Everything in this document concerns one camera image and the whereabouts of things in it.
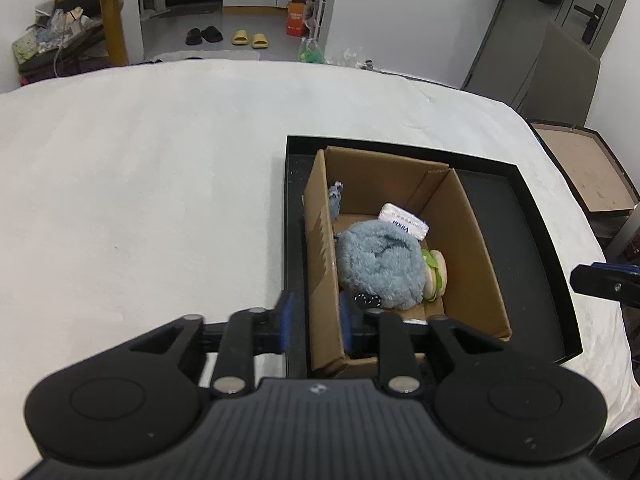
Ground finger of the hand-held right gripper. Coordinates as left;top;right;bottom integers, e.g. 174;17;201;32
570;262;640;307

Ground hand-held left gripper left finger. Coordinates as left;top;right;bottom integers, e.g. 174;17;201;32
127;290;297;395

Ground small grey-blue plush toy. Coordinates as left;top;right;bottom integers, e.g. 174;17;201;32
327;182;346;221

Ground black door handle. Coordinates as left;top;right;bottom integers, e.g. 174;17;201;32
574;4;606;45

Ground green plastic bag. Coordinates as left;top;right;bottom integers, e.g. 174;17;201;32
299;37;323;64

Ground black shallow tray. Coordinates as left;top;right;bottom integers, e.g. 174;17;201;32
285;135;585;380

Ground plastic-wrapped tissue pack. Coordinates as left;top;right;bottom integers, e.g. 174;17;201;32
377;202;431;242

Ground fluffy blue plush cushion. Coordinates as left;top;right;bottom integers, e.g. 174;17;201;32
334;219;431;310

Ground brown flat framed board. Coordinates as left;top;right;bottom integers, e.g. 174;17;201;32
527;119;640;217

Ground yellow wooden table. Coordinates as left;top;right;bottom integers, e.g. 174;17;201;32
55;0;181;67

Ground orange carton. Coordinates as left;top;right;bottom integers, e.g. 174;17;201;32
286;4;307;37

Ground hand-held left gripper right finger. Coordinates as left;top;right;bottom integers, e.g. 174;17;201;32
340;296;506;395

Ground pile of household clutter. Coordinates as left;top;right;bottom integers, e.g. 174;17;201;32
12;5;108;81

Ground clear crumpled plastic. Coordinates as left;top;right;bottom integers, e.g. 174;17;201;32
342;50;376;70

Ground burger plush toy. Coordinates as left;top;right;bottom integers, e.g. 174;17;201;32
421;249;447;303

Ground brown leaning board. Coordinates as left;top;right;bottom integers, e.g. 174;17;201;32
520;20;601;128

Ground brown cardboard box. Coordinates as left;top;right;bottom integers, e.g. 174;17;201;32
301;146;513;380

